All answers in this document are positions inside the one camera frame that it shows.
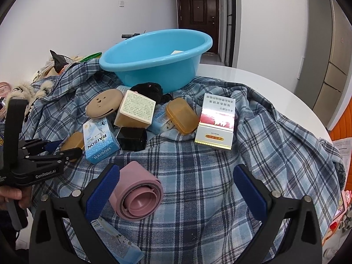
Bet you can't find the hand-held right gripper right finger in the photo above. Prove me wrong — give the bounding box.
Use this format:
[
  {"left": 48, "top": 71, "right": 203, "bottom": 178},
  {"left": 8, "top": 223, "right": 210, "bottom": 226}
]
[{"left": 233, "top": 164, "right": 323, "bottom": 264}]

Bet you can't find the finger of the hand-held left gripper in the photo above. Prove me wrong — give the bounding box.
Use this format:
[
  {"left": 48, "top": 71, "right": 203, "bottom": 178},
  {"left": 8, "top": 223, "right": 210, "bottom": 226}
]
[
  {"left": 19, "top": 140, "right": 64, "bottom": 156},
  {"left": 20, "top": 148, "right": 83, "bottom": 169}
]

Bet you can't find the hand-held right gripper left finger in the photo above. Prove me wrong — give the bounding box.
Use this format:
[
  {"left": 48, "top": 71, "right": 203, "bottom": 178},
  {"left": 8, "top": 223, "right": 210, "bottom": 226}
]
[{"left": 29, "top": 163, "right": 121, "bottom": 264}]

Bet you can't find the small amber plastic item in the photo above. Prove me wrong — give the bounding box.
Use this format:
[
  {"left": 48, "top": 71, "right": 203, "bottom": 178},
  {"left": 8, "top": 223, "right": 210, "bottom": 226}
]
[{"left": 60, "top": 131, "right": 85, "bottom": 162}]

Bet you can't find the pink plastic cup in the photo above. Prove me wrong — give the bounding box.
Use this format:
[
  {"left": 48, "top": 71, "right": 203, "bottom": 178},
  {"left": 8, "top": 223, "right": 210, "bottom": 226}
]
[{"left": 108, "top": 161, "right": 163, "bottom": 221}]

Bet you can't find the blue plastic basin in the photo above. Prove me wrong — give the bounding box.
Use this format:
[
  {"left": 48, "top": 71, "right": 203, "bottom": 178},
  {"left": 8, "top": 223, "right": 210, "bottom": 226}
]
[{"left": 99, "top": 29, "right": 213, "bottom": 94}]

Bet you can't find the person's left hand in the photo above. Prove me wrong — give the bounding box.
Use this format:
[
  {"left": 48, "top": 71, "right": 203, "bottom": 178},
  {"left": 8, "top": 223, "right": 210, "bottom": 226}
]
[{"left": 0, "top": 185, "right": 32, "bottom": 212}]

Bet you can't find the light blue printed box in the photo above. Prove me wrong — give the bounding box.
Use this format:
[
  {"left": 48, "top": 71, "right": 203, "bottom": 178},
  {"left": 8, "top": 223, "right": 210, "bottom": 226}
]
[{"left": 82, "top": 118, "right": 121, "bottom": 164}]

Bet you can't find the light blue tissue packet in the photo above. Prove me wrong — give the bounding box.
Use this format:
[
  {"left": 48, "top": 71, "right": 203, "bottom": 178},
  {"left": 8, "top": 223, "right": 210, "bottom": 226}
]
[
  {"left": 147, "top": 107, "right": 175, "bottom": 135},
  {"left": 95, "top": 216, "right": 143, "bottom": 264}
]

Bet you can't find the blue plaid cloth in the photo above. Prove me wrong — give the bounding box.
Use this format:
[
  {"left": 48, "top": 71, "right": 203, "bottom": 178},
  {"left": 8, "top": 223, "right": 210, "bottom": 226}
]
[{"left": 26, "top": 58, "right": 345, "bottom": 264}]

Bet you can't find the black glossy box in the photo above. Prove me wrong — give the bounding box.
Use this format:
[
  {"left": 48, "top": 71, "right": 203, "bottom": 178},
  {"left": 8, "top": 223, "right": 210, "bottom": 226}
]
[{"left": 115, "top": 126, "right": 148, "bottom": 152}]

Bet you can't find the beige round case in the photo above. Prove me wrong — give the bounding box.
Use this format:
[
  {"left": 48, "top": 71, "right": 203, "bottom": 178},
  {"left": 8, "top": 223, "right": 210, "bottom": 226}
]
[{"left": 86, "top": 89, "right": 123, "bottom": 119}]

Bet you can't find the fur-trimmed crochet garment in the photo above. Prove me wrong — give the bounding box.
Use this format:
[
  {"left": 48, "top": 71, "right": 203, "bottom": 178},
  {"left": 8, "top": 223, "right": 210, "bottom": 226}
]
[{"left": 5, "top": 81, "right": 54, "bottom": 108}]

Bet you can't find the white and red pack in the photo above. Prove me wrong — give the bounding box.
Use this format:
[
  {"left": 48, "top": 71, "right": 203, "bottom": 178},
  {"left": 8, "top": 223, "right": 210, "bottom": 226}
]
[{"left": 194, "top": 92, "right": 237, "bottom": 150}]

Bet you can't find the cream box with tan side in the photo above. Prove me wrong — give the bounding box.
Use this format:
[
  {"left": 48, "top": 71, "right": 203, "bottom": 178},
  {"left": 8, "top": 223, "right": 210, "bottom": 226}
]
[{"left": 114, "top": 90, "right": 156, "bottom": 129}]

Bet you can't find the black plastic bag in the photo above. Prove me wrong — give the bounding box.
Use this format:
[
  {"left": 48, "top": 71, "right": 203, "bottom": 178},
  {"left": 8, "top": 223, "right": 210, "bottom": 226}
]
[{"left": 49, "top": 50, "right": 69, "bottom": 73}]

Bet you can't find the green plastic item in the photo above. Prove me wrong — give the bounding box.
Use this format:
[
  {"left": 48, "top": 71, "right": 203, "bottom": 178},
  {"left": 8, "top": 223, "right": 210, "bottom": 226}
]
[{"left": 80, "top": 52, "right": 103, "bottom": 62}]

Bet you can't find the black furry item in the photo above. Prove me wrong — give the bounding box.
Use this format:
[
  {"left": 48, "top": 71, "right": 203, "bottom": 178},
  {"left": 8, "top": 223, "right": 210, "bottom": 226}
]
[{"left": 130, "top": 82, "right": 174, "bottom": 104}]

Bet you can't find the white printed paper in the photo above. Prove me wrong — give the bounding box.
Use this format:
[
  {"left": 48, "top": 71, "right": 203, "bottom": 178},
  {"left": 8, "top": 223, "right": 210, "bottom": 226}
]
[{"left": 331, "top": 137, "right": 352, "bottom": 165}]

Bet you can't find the amber plastic soap box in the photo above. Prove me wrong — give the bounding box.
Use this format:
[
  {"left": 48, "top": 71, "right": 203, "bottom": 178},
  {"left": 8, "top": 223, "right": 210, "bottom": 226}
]
[{"left": 165, "top": 97, "right": 199, "bottom": 136}]

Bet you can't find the orange sofa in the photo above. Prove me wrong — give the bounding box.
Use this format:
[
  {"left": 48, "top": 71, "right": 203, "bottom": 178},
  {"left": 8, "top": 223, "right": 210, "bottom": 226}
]
[{"left": 328, "top": 113, "right": 352, "bottom": 142}]

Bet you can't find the black framed glass door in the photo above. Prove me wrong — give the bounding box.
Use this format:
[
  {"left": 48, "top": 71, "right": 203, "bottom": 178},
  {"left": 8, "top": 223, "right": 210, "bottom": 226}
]
[{"left": 224, "top": 0, "right": 237, "bottom": 68}]

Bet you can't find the dark brown door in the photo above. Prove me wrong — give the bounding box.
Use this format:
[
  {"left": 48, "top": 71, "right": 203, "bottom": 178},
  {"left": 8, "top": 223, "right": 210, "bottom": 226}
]
[{"left": 176, "top": 0, "right": 220, "bottom": 54}]

